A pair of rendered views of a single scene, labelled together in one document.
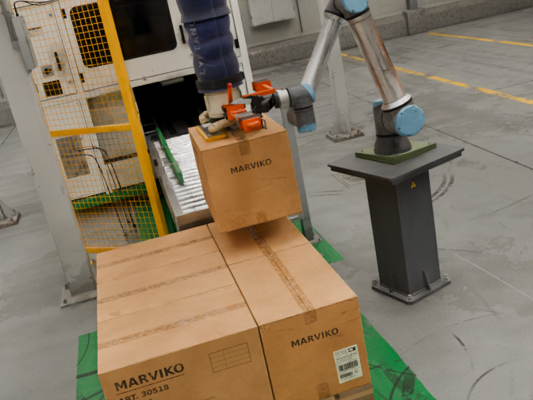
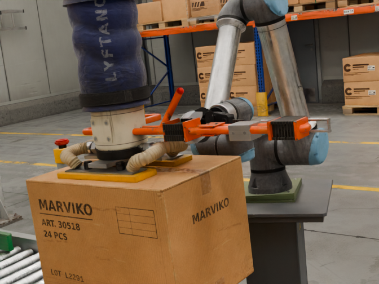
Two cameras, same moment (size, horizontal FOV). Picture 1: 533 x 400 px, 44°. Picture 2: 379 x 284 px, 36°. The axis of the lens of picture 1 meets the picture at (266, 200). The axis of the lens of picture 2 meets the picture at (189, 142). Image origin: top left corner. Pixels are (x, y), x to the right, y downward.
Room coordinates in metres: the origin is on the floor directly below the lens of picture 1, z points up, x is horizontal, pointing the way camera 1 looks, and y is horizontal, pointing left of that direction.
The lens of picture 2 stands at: (1.67, 1.22, 1.48)
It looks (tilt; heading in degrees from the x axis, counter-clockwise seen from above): 11 degrees down; 317
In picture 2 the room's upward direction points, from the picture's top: 6 degrees counter-clockwise
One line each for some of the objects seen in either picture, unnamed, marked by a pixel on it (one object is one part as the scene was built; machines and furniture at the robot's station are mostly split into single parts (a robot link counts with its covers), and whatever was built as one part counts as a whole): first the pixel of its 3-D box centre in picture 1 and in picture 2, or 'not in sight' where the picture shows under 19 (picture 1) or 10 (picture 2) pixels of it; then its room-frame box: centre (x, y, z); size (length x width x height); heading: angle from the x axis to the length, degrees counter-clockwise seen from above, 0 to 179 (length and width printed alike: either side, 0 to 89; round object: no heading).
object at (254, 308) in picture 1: (216, 309); not in sight; (2.73, 0.33, 0.34); 1.20 x 1.00 x 0.40; 11
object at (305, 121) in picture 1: (304, 118); (237, 144); (2.99, -0.25, 1.08); 0.12 x 0.09 x 0.12; 10
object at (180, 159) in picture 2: not in sight; (142, 155); (3.19, 0.01, 1.09); 0.34 x 0.10 x 0.05; 10
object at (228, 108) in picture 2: (281, 98); (221, 115); (2.97, -0.16, 1.20); 0.09 x 0.05 x 0.10; 10
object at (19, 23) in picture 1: (25, 42); not in sight; (4.01, 1.19, 1.62); 0.20 x 0.05 x 0.30; 11
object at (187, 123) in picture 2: (234, 110); (181, 129); (2.93, 0.06, 1.20); 0.10 x 0.08 x 0.06; 100
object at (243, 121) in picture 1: (250, 123); (287, 128); (2.58, 0.00, 1.21); 0.08 x 0.07 x 0.05; 10
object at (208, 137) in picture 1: (210, 129); (104, 169); (3.15, 0.20, 1.09); 0.34 x 0.10 x 0.05; 10
